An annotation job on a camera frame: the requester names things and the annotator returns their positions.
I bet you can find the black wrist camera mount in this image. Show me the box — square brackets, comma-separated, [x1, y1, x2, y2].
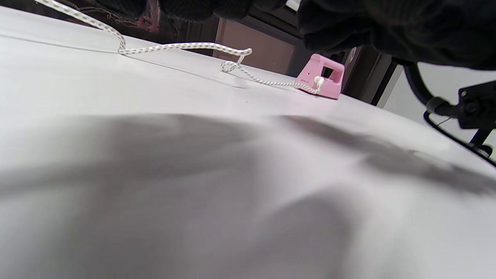
[403, 62, 496, 168]

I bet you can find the person's left hand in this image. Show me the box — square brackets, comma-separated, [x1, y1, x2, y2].
[97, 0, 496, 71]

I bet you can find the pink electric iron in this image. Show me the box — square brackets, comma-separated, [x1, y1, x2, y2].
[294, 53, 345, 100]

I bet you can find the white braided iron cord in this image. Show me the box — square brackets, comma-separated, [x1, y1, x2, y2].
[35, 0, 325, 95]

